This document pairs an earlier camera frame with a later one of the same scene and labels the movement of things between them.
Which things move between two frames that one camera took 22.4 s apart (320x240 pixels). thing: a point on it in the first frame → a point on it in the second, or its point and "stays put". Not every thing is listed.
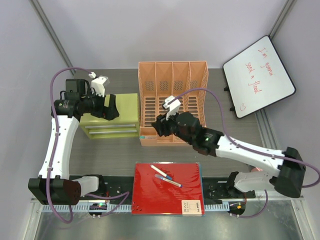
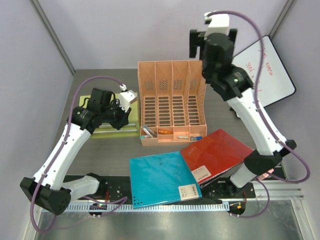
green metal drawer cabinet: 126,125 stays put
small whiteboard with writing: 257,78 stays put
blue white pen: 158,176 → 150,131
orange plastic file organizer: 158,80 stays put
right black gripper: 161,125 → 196,39
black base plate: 121,188 stays put
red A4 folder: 152,195 → 215,154
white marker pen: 168,177 → 147,132
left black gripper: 109,112 → 123,120
